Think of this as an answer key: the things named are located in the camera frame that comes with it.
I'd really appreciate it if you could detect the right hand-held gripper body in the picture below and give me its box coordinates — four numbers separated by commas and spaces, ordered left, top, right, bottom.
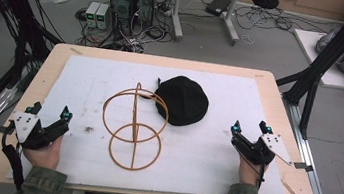
227, 128, 297, 171

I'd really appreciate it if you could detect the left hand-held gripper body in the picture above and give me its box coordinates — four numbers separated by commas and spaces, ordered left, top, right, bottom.
6, 109, 71, 156

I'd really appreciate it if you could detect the black hat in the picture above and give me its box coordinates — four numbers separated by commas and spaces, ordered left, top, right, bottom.
150, 72, 214, 131

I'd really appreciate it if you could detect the wooden ring hat stand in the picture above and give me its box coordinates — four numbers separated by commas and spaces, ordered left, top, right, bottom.
94, 77, 173, 175

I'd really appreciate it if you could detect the person's right hand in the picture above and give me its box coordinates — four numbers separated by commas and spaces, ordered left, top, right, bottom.
235, 152, 271, 189

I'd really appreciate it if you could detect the person's left hand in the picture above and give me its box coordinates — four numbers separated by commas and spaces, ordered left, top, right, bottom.
20, 131, 65, 172

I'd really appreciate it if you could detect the thin wooden stick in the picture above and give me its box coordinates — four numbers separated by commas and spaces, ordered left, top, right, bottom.
277, 178, 306, 194

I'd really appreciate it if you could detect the white foam mat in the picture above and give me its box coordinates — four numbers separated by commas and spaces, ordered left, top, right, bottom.
5, 47, 303, 194

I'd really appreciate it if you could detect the white floor board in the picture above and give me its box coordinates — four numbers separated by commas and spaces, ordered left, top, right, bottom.
286, 27, 344, 90

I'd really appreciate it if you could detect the grey power supply unit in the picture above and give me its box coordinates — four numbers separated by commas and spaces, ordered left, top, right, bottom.
83, 0, 102, 30
93, 1, 114, 31

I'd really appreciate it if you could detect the white table leg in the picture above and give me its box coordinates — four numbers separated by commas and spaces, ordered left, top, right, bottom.
218, 0, 245, 47
166, 0, 189, 43

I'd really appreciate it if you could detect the black computer tower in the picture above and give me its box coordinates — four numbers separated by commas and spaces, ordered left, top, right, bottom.
131, 0, 156, 31
105, 0, 137, 36

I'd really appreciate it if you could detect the black flat box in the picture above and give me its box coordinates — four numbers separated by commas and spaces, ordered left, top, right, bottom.
204, 0, 233, 19

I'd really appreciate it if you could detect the black round stool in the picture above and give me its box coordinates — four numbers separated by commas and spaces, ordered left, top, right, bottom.
249, 0, 281, 11

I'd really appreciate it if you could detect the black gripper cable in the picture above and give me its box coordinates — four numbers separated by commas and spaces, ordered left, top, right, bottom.
0, 123, 33, 192
236, 150, 270, 192

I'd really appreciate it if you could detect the white cable coil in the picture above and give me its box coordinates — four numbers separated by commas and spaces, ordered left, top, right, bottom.
239, 32, 257, 46

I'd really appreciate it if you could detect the tangle of black cables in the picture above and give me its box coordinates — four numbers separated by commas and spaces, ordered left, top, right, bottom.
231, 1, 335, 42

